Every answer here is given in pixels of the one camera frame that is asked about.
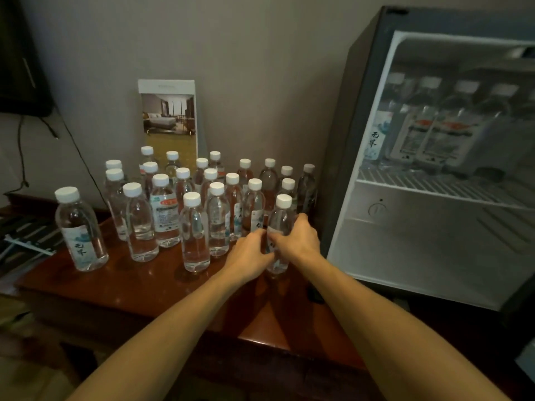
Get person's left hand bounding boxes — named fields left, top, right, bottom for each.
left=223, top=228, right=276, bottom=285

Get person's right hand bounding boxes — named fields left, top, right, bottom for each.
left=267, top=212, right=323, bottom=268

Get clear water bottle white cap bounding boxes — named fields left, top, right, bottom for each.
left=265, top=194, right=298, bottom=275

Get person's left forearm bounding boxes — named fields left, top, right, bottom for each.
left=66, top=263, right=252, bottom=401

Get person's right forearm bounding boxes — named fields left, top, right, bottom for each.
left=292, top=254, right=514, bottom=401

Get group of clear water bottles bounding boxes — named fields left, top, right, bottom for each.
left=54, top=145, right=318, bottom=274

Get black mini fridge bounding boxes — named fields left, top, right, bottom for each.
left=314, top=6, right=535, bottom=328

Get blue label chilled water bottle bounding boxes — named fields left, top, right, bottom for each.
left=363, top=72, right=408, bottom=168

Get room photo brochure card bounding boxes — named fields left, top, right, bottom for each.
left=137, top=79, right=199, bottom=172

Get red label chilled water bottle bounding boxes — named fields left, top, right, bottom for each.
left=389, top=75, right=444, bottom=164
left=418, top=79, right=481, bottom=168

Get white pen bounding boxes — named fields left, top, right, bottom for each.
left=3, top=234, right=56, bottom=257

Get striped tray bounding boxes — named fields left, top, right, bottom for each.
left=0, top=213, right=63, bottom=276

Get plain chilled water bottle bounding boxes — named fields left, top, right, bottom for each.
left=447, top=82, right=521, bottom=177

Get black television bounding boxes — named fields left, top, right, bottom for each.
left=0, top=0, right=54, bottom=118

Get white wire fridge shelf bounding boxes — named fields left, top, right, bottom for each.
left=356, top=166, right=535, bottom=212

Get black cable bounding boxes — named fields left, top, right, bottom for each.
left=40, top=105, right=110, bottom=210
left=3, top=114, right=30, bottom=196

